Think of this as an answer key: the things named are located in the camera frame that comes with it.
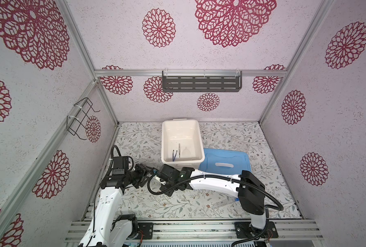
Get white plastic storage bin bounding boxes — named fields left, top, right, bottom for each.
left=161, top=119, right=205, bottom=170

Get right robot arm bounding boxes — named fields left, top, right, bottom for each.
left=146, top=164, right=284, bottom=247

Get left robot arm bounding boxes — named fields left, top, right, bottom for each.
left=79, top=145, right=152, bottom=247

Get blue plastic bin lid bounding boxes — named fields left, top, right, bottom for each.
left=198, top=148, right=252, bottom=175

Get clear test tube blue caps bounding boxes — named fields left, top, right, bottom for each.
left=213, top=198, right=239, bottom=208

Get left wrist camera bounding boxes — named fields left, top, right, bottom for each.
left=111, top=156, right=135, bottom=176

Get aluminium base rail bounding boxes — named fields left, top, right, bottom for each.
left=65, top=218, right=324, bottom=245

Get black wire wall rack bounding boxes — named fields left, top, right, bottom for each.
left=66, top=97, right=101, bottom=143

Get grey wall shelf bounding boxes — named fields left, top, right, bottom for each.
left=161, top=71, right=243, bottom=93

